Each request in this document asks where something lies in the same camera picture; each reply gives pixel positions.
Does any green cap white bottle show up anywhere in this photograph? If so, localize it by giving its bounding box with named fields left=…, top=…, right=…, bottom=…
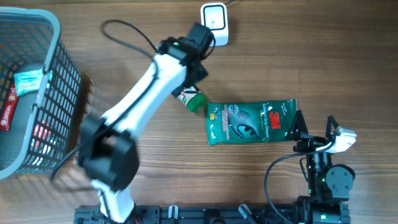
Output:
left=177, top=86, right=207, bottom=113

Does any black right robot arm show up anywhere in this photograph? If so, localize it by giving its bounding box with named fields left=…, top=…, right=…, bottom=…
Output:
left=286, top=110, right=357, bottom=224

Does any teal white packet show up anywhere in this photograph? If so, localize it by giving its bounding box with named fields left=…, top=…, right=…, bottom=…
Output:
left=14, top=69, right=44, bottom=96

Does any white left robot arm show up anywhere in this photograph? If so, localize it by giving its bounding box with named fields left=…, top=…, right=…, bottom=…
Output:
left=77, top=23, right=215, bottom=223

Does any grey plastic mesh basket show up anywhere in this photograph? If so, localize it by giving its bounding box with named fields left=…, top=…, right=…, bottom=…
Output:
left=1, top=7, right=83, bottom=179

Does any green 3M gloves packet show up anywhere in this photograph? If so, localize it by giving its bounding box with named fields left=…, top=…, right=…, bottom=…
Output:
left=206, top=99, right=297, bottom=145

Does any white barcode scanner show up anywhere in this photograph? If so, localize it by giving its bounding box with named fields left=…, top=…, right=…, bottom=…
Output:
left=200, top=2, right=229, bottom=47

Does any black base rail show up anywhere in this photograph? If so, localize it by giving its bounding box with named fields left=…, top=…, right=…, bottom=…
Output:
left=73, top=203, right=299, bottom=224

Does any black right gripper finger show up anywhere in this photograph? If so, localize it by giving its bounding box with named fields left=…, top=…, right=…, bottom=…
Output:
left=285, top=110, right=308, bottom=140
left=325, top=115, right=339, bottom=140

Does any red Nescafe sachet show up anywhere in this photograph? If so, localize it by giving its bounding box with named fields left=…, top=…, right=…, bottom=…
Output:
left=1, top=83, right=19, bottom=131

